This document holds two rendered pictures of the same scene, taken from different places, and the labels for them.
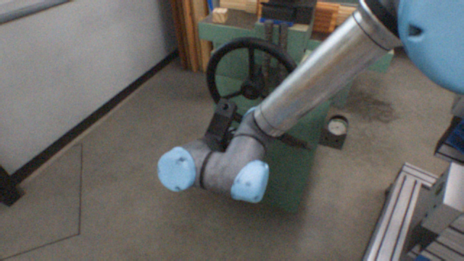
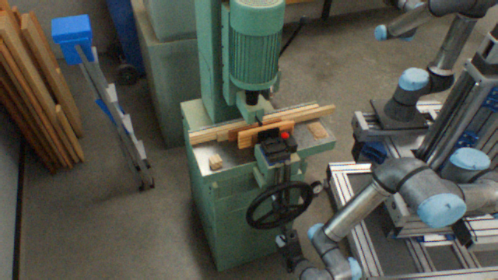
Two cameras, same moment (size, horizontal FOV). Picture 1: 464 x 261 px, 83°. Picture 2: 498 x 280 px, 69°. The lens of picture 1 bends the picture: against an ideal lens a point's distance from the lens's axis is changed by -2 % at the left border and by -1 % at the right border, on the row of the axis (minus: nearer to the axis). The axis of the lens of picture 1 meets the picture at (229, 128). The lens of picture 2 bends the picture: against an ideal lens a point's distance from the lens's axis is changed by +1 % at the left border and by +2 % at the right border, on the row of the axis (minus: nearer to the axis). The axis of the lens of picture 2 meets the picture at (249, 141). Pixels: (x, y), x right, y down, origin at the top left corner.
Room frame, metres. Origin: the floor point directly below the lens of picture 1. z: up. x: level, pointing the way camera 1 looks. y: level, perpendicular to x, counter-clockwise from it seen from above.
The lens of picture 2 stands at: (0.19, 0.61, 2.01)
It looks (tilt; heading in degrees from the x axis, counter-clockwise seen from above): 46 degrees down; 313
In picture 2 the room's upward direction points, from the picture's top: 3 degrees clockwise
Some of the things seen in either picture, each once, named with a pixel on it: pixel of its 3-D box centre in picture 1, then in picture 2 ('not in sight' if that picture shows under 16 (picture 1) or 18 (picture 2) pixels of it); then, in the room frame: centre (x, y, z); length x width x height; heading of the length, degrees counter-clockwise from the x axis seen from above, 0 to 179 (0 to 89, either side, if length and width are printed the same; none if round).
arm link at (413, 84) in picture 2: not in sight; (412, 85); (0.60, -0.92, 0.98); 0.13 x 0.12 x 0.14; 66
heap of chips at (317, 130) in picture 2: not in sight; (317, 129); (0.75, -0.43, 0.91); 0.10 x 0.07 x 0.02; 157
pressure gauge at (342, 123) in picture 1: (337, 126); (315, 187); (0.65, -0.35, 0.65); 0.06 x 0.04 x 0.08; 67
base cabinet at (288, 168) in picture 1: (276, 117); (237, 186); (1.06, -0.24, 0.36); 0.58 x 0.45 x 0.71; 157
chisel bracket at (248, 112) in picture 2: not in sight; (250, 107); (0.96, -0.21, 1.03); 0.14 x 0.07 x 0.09; 157
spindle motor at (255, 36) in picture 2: not in sight; (255, 40); (0.95, -0.20, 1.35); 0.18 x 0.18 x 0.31
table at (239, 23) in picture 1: (288, 38); (267, 152); (0.83, -0.19, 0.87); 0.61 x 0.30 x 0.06; 67
